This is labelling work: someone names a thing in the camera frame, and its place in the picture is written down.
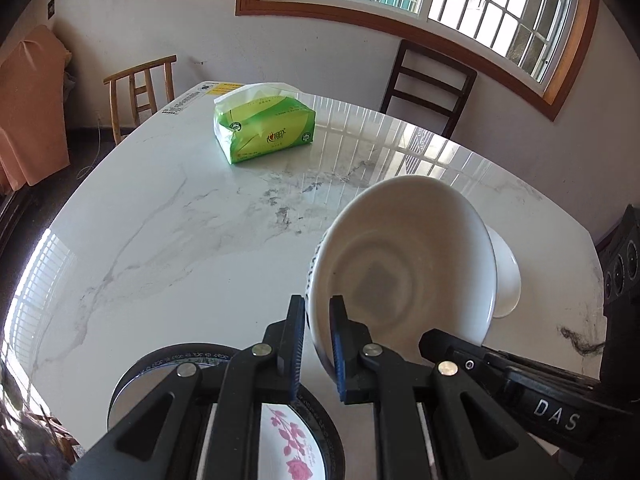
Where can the brown-framed barred window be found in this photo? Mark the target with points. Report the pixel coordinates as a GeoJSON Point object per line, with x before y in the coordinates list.
{"type": "Point", "coordinates": [350, 12]}

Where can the dark wooden bench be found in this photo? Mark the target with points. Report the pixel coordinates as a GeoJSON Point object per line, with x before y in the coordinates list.
{"type": "Point", "coordinates": [15, 210]}

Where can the dark carved wooden chair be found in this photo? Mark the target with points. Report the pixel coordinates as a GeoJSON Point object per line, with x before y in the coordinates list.
{"type": "Point", "coordinates": [612, 242]}

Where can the yellow table sticker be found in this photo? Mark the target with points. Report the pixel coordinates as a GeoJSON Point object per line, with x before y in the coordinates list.
{"type": "Point", "coordinates": [227, 87]}

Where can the white bowl with black print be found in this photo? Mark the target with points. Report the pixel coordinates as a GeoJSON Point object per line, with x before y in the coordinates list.
{"type": "Point", "coordinates": [507, 275]}

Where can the large blue floral plate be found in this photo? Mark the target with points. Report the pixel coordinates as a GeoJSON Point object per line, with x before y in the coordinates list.
{"type": "Point", "coordinates": [130, 375]}

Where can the white pink-flower deep plate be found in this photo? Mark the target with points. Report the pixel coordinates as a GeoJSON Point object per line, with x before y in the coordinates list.
{"type": "Point", "coordinates": [290, 435]}

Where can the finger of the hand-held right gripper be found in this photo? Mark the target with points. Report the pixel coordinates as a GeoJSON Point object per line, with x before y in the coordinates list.
{"type": "Point", "coordinates": [480, 357]}

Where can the white ribbed rabbit bowl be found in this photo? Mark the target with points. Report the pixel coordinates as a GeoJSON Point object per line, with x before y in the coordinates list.
{"type": "Point", "coordinates": [400, 240]}

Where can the green tissue pack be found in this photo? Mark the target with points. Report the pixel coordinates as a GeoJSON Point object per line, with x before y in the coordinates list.
{"type": "Point", "coordinates": [265, 125]}

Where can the light wooden chair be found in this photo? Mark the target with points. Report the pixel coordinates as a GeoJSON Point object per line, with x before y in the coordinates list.
{"type": "Point", "coordinates": [140, 67]}

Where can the dark wall switch panel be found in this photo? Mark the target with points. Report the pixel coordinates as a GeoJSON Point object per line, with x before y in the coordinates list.
{"type": "Point", "coordinates": [50, 8]}

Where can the white table label sticker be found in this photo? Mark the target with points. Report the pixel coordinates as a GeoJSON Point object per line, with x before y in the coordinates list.
{"type": "Point", "coordinates": [182, 102]}

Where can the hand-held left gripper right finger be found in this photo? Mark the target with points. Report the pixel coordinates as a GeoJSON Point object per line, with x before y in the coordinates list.
{"type": "Point", "coordinates": [337, 355]}

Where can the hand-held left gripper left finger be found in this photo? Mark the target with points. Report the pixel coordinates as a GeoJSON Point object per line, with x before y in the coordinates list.
{"type": "Point", "coordinates": [296, 350]}

